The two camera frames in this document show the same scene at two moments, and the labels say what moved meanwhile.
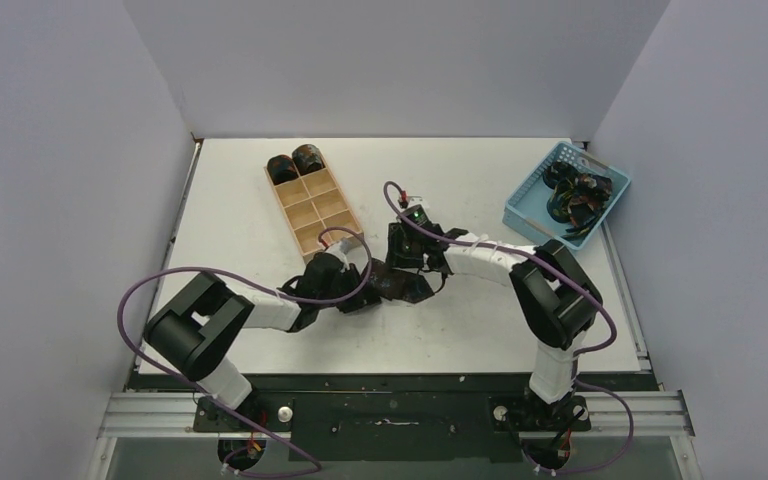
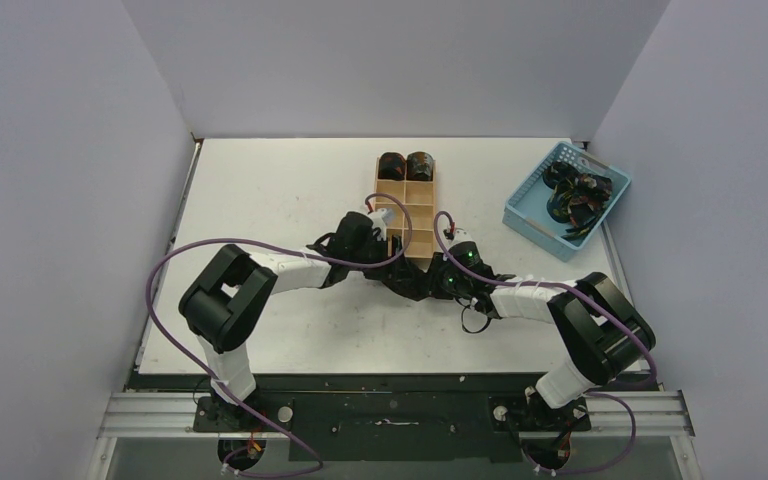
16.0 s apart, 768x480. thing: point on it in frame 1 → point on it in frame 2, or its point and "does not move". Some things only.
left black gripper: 358,287 → 383,247
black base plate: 396,428 does not move
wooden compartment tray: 314,211 → 419,198
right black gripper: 414,261 → 426,281
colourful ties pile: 577,198 does not move
